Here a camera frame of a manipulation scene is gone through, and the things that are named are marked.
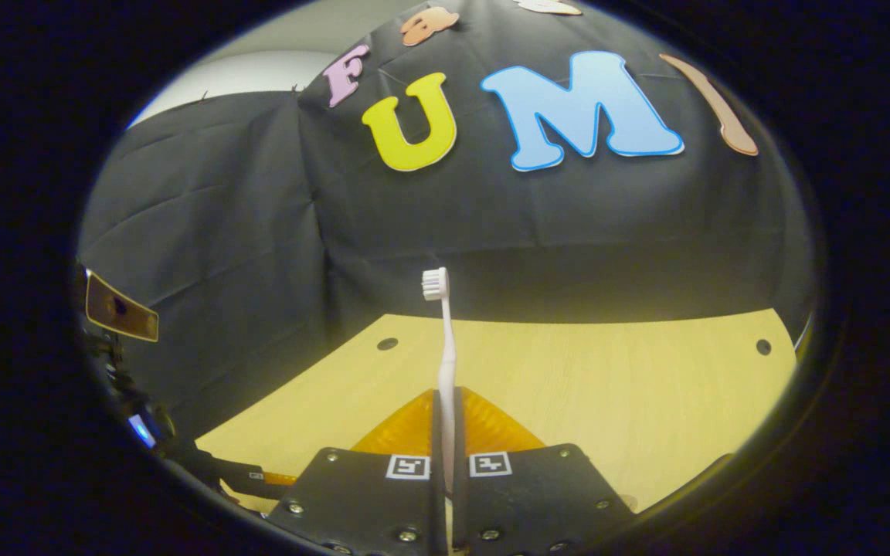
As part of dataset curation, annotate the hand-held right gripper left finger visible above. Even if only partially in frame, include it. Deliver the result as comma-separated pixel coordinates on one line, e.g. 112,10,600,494
267,386,446,556

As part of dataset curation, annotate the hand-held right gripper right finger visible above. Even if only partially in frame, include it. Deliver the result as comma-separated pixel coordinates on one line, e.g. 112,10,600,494
451,386,637,556

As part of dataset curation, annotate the white toothbrush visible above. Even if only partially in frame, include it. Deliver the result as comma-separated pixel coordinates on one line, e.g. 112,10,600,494
421,266,458,495

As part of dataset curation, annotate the black backdrop cloth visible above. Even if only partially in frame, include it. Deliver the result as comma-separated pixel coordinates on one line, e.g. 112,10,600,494
78,0,817,441

